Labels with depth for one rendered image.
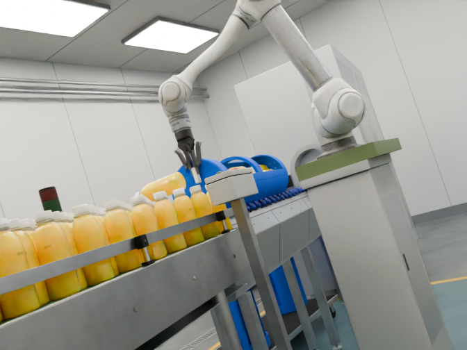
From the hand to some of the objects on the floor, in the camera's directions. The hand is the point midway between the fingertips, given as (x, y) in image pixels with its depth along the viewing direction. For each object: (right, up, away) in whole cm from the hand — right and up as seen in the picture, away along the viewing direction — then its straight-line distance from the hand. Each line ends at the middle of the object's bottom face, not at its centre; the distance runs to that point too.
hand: (196, 175), depth 212 cm
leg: (+78, -103, +79) cm, 151 cm away
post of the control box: (+48, -104, -45) cm, 123 cm away
